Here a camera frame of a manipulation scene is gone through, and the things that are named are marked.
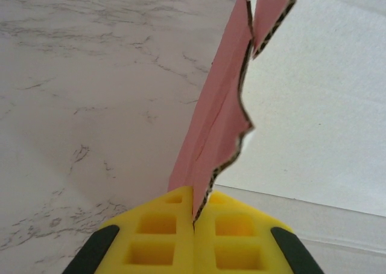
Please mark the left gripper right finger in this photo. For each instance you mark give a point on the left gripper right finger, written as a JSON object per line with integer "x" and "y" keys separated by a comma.
{"x": 241, "y": 244}

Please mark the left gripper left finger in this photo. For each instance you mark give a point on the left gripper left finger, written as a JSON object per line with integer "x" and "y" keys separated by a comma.
{"x": 150, "y": 234}

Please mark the pink white cardboard box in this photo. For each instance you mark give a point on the pink white cardboard box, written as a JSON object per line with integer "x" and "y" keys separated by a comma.
{"x": 220, "y": 105}

